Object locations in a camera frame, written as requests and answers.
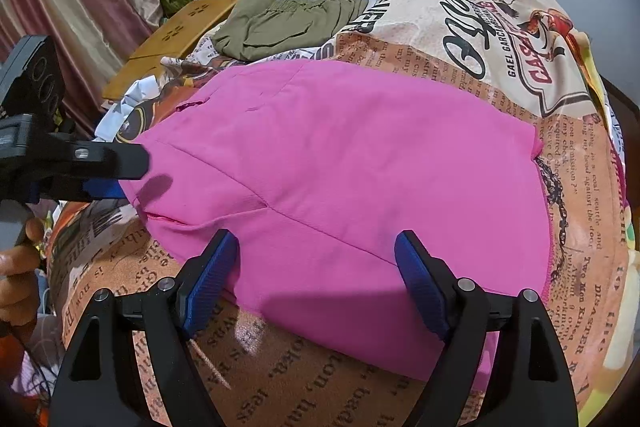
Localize yellow striped plush blanket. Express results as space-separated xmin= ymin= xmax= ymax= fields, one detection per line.
xmin=566 ymin=29 xmax=639 ymax=426

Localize olive green folded pants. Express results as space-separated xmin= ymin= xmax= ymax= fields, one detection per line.
xmin=212 ymin=0 xmax=369 ymax=62

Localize wooden headboard with cutouts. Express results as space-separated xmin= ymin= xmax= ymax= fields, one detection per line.
xmin=102 ymin=0 xmax=238 ymax=101

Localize newspaper print bed blanket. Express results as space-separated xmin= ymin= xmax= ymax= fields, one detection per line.
xmin=44 ymin=0 xmax=632 ymax=427

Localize person's left hand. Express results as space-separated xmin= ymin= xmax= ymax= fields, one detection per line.
xmin=0 ymin=218 xmax=43 ymax=341

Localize pink pants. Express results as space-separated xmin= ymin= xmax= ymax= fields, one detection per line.
xmin=122 ymin=60 xmax=552 ymax=381

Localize white patterned bedsheet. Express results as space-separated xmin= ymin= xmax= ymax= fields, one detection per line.
xmin=93 ymin=75 xmax=160 ymax=142

